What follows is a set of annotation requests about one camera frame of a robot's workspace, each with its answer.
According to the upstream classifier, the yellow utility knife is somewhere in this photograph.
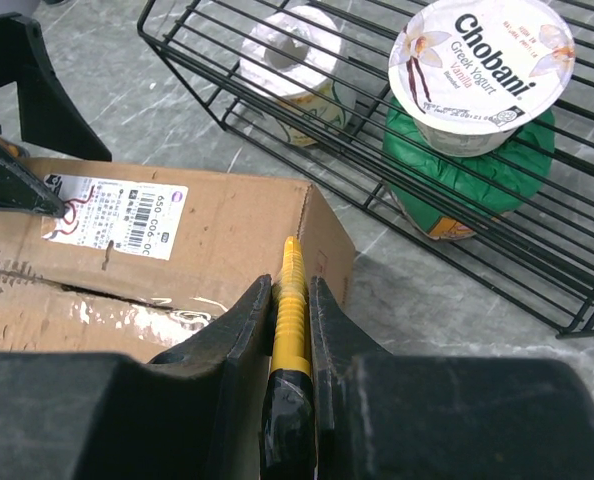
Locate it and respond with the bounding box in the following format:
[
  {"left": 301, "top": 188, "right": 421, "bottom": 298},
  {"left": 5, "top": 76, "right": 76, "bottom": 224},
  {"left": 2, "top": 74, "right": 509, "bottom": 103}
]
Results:
[{"left": 260, "top": 236, "right": 317, "bottom": 479}]

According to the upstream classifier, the white lidded jar in basket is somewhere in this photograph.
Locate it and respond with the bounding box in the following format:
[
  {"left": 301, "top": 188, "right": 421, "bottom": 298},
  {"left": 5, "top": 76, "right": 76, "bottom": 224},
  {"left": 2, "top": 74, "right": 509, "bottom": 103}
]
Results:
[{"left": 240, "top": 5, "right": 356, "bottom": 134}]

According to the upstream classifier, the black wire basket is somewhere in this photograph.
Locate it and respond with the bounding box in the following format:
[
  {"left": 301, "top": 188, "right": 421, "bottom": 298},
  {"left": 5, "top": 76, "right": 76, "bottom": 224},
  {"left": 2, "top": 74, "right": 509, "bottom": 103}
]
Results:
[{"left": 137, "top": 1, "right": 594, "bottom": 339}]

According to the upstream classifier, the brown cardboard box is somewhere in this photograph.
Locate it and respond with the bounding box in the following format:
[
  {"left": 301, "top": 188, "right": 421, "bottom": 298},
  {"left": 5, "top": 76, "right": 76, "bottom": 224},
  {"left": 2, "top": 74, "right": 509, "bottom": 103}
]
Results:
[{"left": 0, "top": 158, "right": 355, "bottom": 361}]

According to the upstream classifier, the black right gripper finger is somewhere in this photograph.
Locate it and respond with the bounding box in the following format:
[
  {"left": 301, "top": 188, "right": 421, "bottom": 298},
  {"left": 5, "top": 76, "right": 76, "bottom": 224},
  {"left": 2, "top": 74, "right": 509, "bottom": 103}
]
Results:
[
  {"left": 151, "top": 275, "right": 272, "bottom": 479},
  {"left": 309, "top": 277, "right": 392, "bottom": 479},
  {"left": 0, "top": 13, "right": 112, "bottom": 161},
  {"left": 0, "top": 145, "right": 66, "bottom": 217}
]

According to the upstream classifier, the green canister in basket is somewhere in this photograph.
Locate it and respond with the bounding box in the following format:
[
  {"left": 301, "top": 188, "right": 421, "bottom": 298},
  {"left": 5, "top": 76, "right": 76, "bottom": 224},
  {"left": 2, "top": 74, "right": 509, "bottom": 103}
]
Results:
[{"left": 382, "top": 98, "right": 555, "bottom": 220}]

